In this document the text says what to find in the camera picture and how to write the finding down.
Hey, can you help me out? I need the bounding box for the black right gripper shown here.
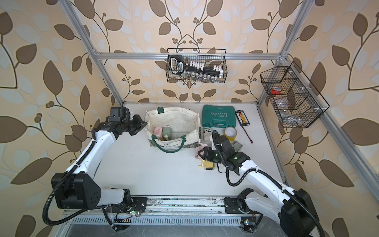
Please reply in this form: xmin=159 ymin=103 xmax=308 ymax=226
xmin=198 ymin=146 xmax=227 ymax=164

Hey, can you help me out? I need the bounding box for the green pencil sharpener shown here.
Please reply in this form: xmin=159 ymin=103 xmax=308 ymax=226
xmin=232 ymin=141 xmax=243 ymax=152
xmin=162 ymin=125 xmax=172 ymax=141

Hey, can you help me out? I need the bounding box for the yellow pencil sharpener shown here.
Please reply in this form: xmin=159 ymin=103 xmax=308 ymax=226
xmin=198 ymin=160 xmax=214 ymax=170

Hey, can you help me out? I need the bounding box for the pink pencil sharpener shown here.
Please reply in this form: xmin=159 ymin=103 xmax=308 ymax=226
xmin=154 ymin=127 xmax=163 ymax=140
xmin=195 ymin=143 xmax=208 ymax=160

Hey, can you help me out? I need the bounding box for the cream pencil sharpener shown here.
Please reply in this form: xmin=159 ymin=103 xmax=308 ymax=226
xmin=202 ymin=128 xmax=212 ymax=142

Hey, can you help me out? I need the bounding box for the cream floral tote bag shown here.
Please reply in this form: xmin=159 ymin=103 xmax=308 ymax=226
xmin=144 ymin=107 xmax=201 ymax=154

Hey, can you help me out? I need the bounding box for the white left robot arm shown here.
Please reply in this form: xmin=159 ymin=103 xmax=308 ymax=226
xmin=42 ymin=107 xmax=147 ymax=226

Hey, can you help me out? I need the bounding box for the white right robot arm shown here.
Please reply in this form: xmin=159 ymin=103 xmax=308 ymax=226
xmin=199 ymin=130 xmax=326 ymax=237

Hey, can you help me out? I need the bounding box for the yellow tape roll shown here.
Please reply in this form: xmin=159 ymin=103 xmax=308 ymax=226
xmin=224 ymin=127 xmax=237 ymax=142

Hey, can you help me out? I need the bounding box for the green plastic tool case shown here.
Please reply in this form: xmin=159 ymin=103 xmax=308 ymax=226
xmin=201 ymin=105 xmax=236 ymax=128

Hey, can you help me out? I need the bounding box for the black parallel charging board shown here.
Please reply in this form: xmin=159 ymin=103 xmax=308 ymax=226
xmin=235 ymin=110 xmax=250 ymax=126

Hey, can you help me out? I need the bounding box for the black socket wrench set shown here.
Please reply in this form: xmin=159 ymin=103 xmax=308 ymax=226
xmin=168 ymin=56 xmax=224 ymax=77

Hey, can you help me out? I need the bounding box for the red tape roll in basket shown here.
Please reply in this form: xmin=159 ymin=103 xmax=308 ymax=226
xmin=271 ymin=86 xmax=282 ymax=95

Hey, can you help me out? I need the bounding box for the red black power cable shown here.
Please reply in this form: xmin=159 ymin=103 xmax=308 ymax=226
xmin=243 ymin=125 xmax=254 ymax=144

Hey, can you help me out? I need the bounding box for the black wire basket back wall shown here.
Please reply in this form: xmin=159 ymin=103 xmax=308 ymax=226
xmin=165 ymin=47 xmax=228 ymax=84

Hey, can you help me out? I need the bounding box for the black wire basket wall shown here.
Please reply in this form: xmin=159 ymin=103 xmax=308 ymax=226
xmin=165 ymin=47 xmax=228 ymax=84
xmin=260 ymin=62 xmax=330 ymax=128

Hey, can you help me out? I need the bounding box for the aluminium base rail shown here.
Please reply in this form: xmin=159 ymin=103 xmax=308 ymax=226
xmin=79 ymin=195 xmax=309 ymax=217

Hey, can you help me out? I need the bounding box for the black wire basket right wall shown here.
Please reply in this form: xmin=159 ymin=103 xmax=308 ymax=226
xmin=260 ymin=62 xmax=330 ymax=128

